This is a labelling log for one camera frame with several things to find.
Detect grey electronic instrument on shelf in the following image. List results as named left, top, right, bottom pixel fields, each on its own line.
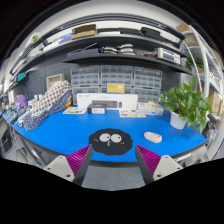
left=157, top=48, right=180, bottom=64

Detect small black box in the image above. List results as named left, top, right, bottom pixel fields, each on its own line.
left=87, top=104, right=106, bottom=114

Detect black cartoon face mouse pad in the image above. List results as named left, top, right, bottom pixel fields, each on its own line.
left=89, top=128, right=133, bottom=156

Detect illustrated card right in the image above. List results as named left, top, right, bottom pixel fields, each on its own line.
left=119, top=110, right=146, bottom=118

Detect pink computer mouse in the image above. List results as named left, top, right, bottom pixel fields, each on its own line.
left=144, top=132, right=162, bottom=143

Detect long white keyboard box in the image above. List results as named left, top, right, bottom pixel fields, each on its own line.
left=76, top=93, right=138, bottom=110

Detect patterned fabric bundle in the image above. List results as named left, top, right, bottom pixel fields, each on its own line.
left=23, top=80, right=72, bottom=131

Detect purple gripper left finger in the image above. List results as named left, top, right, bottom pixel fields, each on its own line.
left=44, top=145, right=93, bottom=186

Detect green potted plant white pot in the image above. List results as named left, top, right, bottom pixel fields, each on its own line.
left=159, top=76, right=211, bottom=132

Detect yellow label card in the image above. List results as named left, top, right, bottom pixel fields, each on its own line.
left=106, top=83, right=125, bottom=94

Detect cardboard box right side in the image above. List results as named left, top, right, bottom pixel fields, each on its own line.
left=208, top=89, right=222, bottom=116

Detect illustrated card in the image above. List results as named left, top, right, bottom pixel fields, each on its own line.
left=63, top=107, right=87, bottom=115
left=119, top=110, right=146, bottom=118

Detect purple plush toy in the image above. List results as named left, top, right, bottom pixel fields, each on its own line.
left=15, top=94, right=27, bottom=109

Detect illustrated card left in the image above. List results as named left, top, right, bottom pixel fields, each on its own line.
left=63, top=107, right=87, bottom=115

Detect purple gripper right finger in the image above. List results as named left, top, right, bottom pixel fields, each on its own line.
left=135, top=145, right=182, bottom=184

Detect grey drawer organizer cabinets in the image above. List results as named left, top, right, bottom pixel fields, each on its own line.
left=71, top=65, right=162, bottom=102

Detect cardboard box on top shelf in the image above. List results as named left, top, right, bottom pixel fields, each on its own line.
left=71, top=24, right=97, bottom=40

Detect wooden frame box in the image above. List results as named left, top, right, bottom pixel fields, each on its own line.
left=46, top=74, right=65, bottom=89

